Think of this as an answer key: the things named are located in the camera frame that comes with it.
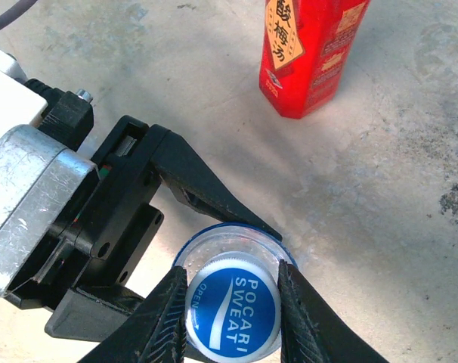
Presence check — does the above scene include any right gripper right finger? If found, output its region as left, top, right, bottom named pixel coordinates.
left=276, top=259, right=391, bottom=363

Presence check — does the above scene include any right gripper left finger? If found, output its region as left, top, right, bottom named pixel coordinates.
left=76, top=265, right=189, bottom=363

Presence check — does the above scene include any clear bottle blue label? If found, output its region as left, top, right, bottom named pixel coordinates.
left=172, top=222, right=300, bottom=358

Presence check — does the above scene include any blue Pocari Sweat cap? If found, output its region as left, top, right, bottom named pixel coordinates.
left=184, top=251, right=283, bottom=363

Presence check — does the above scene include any red plum drink bottle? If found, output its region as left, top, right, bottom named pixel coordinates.
left=258, top=0, right=373, bottom=121

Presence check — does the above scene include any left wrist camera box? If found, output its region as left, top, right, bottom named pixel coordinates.
left=0, top=40, right=49, bottom=129

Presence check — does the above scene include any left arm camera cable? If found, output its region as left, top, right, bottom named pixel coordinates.
left=0, top=0, right=39, bottom=37

